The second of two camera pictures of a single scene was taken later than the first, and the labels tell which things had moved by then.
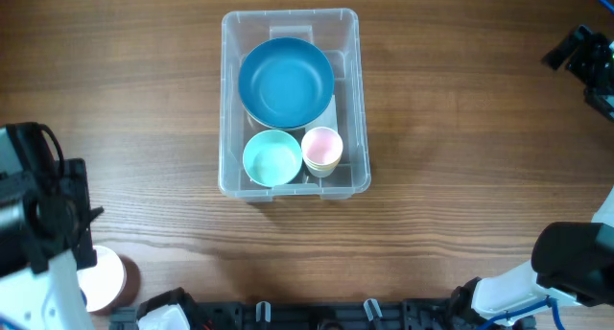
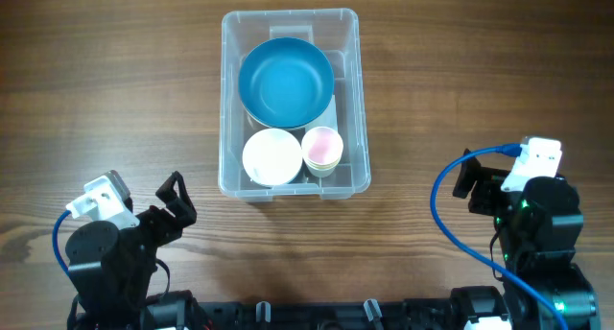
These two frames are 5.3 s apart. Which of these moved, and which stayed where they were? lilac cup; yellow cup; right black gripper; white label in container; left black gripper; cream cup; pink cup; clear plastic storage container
Moved: left black gripper; right black gripper; lilac cup
Stayed: pink cup; yellow cup; white label in container; cream cup; clear plastic storage container
